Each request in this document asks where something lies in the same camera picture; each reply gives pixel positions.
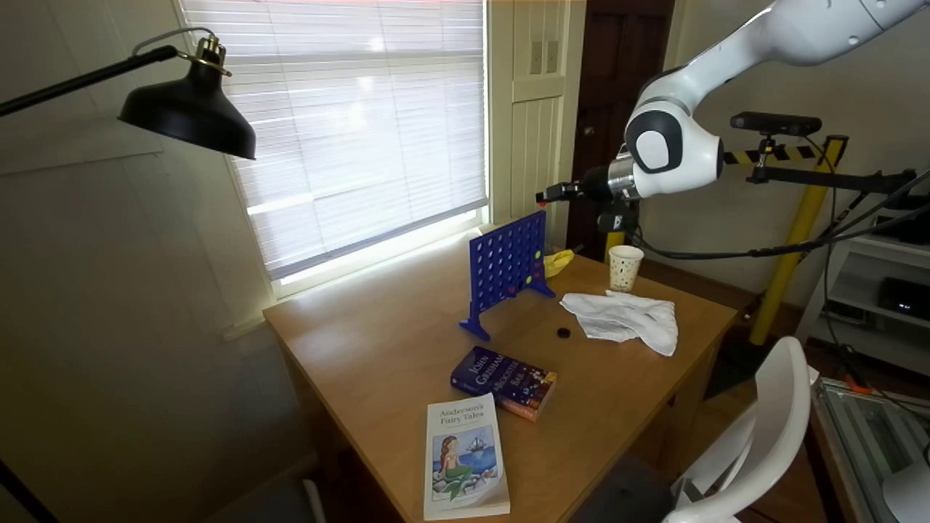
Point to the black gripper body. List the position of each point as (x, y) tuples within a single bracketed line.
[(603, 183)]

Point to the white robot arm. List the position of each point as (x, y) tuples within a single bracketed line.
[(773, 39)]

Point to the blue connect four board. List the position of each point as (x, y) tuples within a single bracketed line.
[(502, 256)]

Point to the black disc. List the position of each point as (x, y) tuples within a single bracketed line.
[(560, 331)]

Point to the yellow bag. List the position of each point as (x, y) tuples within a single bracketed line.
[(558, 263)]

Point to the cream panelled door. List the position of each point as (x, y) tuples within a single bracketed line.
[(531, 125)]

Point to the white paper cup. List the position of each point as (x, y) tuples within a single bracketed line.
[(626, 272)]

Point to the dark brown door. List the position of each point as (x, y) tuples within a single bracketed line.
[(611, 68)]

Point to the crumpled white cloth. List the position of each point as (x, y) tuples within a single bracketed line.
[(626, 321)]

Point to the purple card game box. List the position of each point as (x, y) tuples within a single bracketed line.
[(498, 375)]

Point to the white window blind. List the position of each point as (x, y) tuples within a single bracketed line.
[(359, 145)]

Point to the yellow hazard striped pole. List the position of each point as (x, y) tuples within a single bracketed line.
[(799, 243)]

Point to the white mermaid cover book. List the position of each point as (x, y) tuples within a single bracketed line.
[(466, 453)]

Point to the white equipment shelf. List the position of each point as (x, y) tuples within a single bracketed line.
[(861, 292)]

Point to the white moulded chair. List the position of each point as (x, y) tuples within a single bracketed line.
[(773, 417)]

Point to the white grey machine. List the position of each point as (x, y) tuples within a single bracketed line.
[(873, 453)]

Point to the black stereo camera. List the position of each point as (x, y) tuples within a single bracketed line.
[(773, 122)]

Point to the black camera boom stand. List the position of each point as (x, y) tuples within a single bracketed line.
[(832, 177)]

